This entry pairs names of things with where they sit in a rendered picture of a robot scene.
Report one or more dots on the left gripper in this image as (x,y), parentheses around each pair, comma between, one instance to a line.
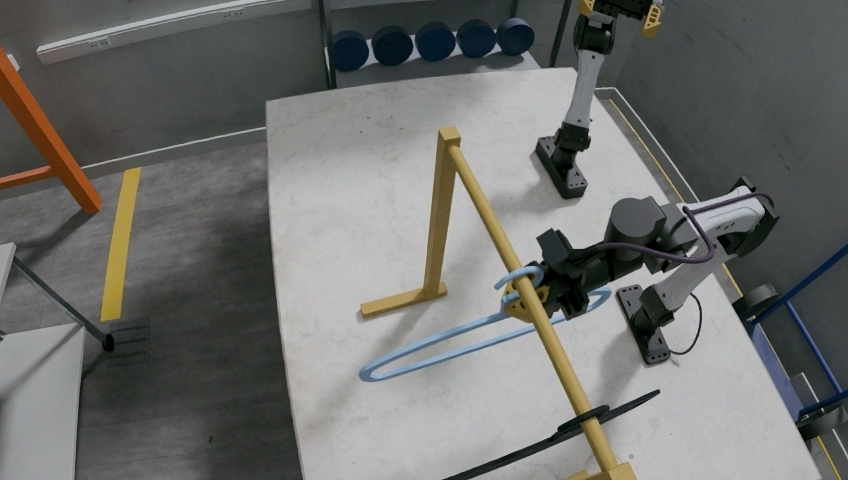
(553,285)

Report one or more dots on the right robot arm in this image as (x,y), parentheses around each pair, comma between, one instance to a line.
(573,134)

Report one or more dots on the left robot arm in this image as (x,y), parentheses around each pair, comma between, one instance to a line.
(632,221)

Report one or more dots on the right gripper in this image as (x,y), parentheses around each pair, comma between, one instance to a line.
(638,9)

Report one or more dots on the black clothes hanger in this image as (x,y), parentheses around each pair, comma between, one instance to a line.
(569,427)

